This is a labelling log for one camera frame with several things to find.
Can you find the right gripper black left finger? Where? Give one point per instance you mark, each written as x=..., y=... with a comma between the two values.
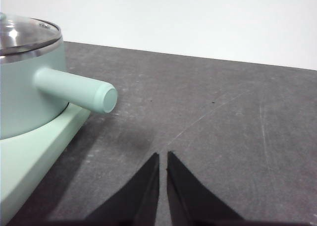
x=138, y=201

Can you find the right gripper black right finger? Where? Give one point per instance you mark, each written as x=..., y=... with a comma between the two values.
x=188, y=201

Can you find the glass lid with green knob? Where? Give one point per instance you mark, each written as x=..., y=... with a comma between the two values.
x=24, y=32

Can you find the mint green appliance base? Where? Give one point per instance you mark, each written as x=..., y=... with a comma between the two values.
x=24, y=166

